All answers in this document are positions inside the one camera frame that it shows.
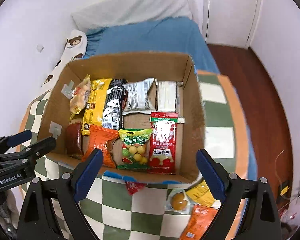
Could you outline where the red long snack packet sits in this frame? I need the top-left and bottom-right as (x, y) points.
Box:
(148, 112), (178, 174)

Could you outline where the yellow biscuit snack bag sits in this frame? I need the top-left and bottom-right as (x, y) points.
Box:
(69, 75), (91, 121)

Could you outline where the white wafer packet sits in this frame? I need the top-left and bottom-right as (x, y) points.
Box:
(155, 79), (185, 124)

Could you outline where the packaged braised egg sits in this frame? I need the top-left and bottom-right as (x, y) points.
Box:
(165, 189), (191, 215)

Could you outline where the yellow snack packet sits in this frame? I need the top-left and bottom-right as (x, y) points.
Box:
(186, 180), (215, 207)

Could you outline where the bear print pillow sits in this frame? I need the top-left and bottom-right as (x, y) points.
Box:
(41, 30), (88, 92)

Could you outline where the cardboard milk box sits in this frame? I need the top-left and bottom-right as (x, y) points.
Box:
(37, 51), (207, 184)

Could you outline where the white door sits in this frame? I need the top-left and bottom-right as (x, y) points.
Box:
(203, 0), (261, 49)

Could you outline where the orange rice cracker packet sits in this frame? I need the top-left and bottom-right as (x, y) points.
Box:
(179, 204), (218, 240)

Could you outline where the silver snack packet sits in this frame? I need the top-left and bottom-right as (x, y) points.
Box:
(123, 77), (155, 115)

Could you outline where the white thin cable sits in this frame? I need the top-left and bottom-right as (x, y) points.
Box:
(274, 149), (300, 205)

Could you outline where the wall socket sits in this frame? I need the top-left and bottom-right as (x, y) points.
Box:
(36, 44), (44, 53)

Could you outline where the green white checkered mat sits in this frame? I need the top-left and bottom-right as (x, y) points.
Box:
(18, 69), (251, 240)

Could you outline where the orange snack packet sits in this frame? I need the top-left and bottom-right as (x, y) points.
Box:
(81, 125), (119, 168)

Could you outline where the yellow black noodle packet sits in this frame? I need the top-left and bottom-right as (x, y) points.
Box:
(81, 78), (128, 136)

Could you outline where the grey white pillow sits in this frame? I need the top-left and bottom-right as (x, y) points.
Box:
(71, 0), (199, 34)

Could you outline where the dark red snack packet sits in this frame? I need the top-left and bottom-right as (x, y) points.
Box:
(65, 122), (83, 160)

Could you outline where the watermelon candy bag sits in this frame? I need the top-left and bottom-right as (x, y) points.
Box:
(117, 128), (153, 170)

